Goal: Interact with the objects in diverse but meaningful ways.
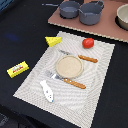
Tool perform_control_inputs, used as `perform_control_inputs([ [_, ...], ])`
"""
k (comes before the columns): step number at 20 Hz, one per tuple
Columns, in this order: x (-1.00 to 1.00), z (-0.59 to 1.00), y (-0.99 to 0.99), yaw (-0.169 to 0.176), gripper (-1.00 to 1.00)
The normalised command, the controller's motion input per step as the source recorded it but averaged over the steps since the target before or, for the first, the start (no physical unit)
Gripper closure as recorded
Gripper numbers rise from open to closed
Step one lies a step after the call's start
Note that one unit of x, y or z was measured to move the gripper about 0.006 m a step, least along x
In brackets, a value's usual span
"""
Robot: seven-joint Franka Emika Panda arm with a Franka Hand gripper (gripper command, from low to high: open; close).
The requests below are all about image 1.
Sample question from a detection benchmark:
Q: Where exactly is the wooden handled fork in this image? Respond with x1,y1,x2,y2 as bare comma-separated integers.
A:
45,71,86,89

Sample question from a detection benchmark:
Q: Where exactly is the small grey pot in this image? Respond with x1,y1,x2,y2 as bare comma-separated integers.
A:
59,1,80,19

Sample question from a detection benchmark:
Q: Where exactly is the beige bowl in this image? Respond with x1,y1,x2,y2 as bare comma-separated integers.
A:
117,4,128,30

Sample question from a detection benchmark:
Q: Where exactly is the yellow cheese wedge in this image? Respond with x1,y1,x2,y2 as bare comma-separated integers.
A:
46,37,61,47

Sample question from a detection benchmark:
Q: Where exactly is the beige woven placemat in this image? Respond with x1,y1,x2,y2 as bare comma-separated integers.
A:
14,31,114,128

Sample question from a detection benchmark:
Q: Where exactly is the yellow butter box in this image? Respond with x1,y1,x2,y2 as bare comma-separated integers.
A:
7,61,29,78

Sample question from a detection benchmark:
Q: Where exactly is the pink toy stove board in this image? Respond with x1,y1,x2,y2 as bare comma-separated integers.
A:
48,0,128,42

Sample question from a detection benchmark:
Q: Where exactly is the wooden handled knife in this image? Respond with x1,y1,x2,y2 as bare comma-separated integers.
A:
58,50,98,63

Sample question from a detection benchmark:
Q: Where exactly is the grey pot with handle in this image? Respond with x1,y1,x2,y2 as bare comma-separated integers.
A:
79,0,104,25

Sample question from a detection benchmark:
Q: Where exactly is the round wooden plate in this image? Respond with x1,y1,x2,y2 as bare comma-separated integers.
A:
56,55,83,78

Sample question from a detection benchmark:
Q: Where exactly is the red toy tomato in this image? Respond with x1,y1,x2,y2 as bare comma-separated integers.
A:
82,38,94,48

